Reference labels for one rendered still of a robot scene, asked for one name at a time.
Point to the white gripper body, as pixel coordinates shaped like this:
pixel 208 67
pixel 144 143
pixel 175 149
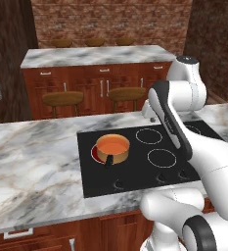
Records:
pixel 147 111

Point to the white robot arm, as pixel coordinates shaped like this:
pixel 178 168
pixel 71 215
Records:
pixel 216 163

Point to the tan saucepan with orange sauce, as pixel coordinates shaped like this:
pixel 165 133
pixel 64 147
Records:
pixel 113 148

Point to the brown wooden stool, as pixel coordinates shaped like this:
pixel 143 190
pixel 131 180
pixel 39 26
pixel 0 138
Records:
pixel 127 93
pixel 125 41
pixel 61 42
pixel 63 98
pixel 95 42

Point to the black hob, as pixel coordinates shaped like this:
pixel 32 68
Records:
pixel 138 170

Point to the black hob knob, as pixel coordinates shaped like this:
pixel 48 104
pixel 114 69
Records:
pixel 119 185
pixel 184 175
pixel 161 178

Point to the wooden island cupboards marble top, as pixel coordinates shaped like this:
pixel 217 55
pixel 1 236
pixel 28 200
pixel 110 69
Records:
pixel 86 75

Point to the wooden cupboard door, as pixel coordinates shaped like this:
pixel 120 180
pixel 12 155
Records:
pixel 125 232

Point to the wooden drawer front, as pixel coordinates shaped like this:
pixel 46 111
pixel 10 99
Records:
pixel 43 237

